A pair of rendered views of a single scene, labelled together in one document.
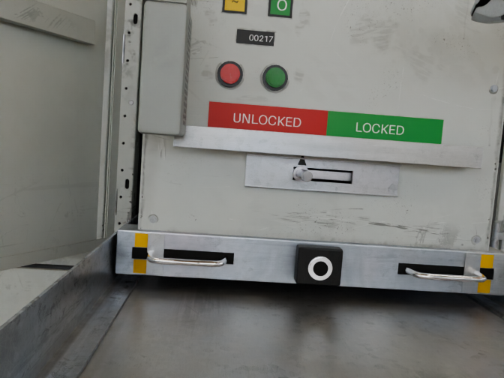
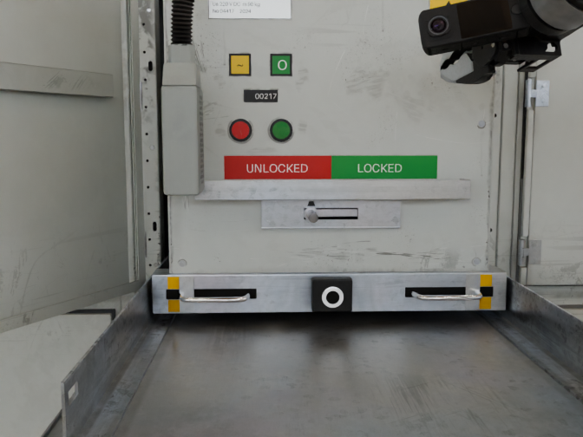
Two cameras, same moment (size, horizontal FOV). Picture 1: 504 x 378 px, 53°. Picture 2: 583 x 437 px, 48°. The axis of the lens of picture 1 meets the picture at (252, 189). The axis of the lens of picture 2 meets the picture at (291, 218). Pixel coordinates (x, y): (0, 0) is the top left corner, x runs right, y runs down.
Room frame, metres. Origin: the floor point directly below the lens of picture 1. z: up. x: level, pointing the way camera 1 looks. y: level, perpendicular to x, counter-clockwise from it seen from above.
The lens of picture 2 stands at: (-0.30, -0.06, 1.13)
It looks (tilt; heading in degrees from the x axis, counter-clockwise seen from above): 7 degrees down; 1
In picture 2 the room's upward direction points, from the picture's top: straight up
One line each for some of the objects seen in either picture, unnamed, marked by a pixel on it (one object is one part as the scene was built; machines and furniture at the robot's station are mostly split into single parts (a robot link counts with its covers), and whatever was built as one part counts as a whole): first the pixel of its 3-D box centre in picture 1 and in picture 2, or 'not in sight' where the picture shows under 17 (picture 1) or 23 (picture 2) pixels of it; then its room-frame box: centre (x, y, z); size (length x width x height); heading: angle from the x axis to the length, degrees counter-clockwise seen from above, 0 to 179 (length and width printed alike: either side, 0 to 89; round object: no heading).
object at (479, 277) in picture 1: (445, 273); (447, 294); (0.67, -0.27, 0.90); 0.11 x 0.05 x 0.01; 94
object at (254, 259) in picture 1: (313, 259); (329, 289); (0.70, -0.09, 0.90); 0.54 x 0.05 x 0.06; 94
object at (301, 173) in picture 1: (304, 168); (311, 210); (0.66, -0.07, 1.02); 0.06 x 0.02 x 0.04; 4
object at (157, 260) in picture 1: (187, 258); (214, 296); (0.65, 0.08, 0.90); 0.11 x 0.05 x 0.01; 94
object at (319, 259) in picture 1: (319, 265); (331, 294); (0.66, -0.10, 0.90); 0.06 x 0.03 x 0.05; 94
